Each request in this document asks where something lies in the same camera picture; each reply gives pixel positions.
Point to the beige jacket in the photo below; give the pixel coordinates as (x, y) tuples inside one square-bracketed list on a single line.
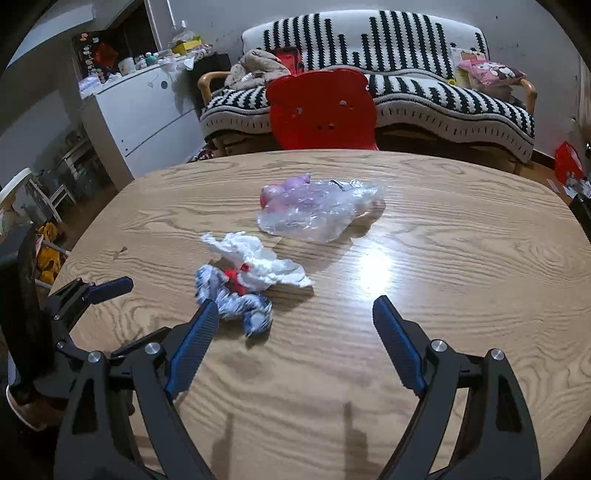
[(258, 64)]

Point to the red plastic bag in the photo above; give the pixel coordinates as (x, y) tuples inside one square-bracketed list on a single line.
[(567, 161)]

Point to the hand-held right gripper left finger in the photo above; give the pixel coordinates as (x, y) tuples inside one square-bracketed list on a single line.
[(191, 350)]

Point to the pink printed pillow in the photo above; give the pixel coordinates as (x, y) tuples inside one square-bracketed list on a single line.
[(489, 71)]

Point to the white cup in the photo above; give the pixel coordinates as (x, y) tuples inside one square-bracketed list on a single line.
[(127, 67)]

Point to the white crumpled plastic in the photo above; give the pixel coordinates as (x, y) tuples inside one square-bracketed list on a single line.
[(258, 267)]

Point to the white stool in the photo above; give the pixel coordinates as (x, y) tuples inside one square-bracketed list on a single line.
[(18, 177)]

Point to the wooden sofa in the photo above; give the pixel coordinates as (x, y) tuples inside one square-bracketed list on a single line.
[(205, 85)]

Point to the small teal bottle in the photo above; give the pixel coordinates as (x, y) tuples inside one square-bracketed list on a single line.
[(151, 58)]

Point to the dark side cabinet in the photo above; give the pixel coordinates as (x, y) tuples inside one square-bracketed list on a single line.
[(217, 64)]

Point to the blue white wrapper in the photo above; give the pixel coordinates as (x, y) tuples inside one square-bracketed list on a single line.
[(240, 307)]

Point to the clear plastic bag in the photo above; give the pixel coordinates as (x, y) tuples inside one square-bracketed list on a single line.
[(318, 212)]

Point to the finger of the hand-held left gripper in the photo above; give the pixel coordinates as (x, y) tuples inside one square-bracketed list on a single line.
[(138, 341), (111, 288)]

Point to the person's left forearm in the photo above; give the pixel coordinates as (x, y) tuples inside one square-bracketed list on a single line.
[(37, 410)]

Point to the white cabinet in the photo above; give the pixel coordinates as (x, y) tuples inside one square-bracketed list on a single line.
[(138, 115)]

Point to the yellow toy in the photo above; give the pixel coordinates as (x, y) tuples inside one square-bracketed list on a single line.
[(46, 258)]

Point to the black board with stickers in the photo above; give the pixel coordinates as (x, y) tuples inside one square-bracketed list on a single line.
[(92, 50)]

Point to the black white striped sofa cover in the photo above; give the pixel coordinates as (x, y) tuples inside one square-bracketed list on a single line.
[(415, 97)]

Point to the red plastic chair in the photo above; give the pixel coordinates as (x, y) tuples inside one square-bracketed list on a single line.
[(318, 110)]

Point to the yellow tissue box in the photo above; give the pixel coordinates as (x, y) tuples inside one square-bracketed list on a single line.
[(184, 47)]

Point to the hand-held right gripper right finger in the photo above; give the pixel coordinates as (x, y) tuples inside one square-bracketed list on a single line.
[(399, 344)]

